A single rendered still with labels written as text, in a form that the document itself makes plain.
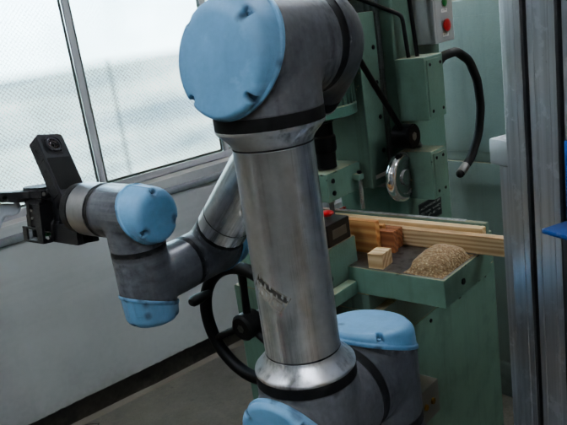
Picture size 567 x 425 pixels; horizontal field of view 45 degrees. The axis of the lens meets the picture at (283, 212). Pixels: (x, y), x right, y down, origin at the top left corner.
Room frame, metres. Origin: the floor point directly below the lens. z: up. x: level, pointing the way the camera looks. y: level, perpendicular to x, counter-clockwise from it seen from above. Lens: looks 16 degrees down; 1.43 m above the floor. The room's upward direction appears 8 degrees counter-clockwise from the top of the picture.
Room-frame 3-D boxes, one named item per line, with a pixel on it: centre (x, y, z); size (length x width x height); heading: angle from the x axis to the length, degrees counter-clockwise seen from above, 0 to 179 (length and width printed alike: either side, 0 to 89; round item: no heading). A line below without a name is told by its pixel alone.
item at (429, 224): (1.58, -0.19, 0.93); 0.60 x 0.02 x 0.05; 47
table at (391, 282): (1.49, -0.11, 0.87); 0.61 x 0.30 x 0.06; 47
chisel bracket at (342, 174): (1.64, -0.13, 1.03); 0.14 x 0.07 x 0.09; 137
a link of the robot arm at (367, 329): (0.81, -0.08, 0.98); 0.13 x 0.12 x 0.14; 140
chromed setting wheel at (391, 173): (1.64, -0.30, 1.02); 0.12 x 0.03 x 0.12; 137
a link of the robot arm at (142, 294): (0.90, 0.19, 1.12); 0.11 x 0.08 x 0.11; 140
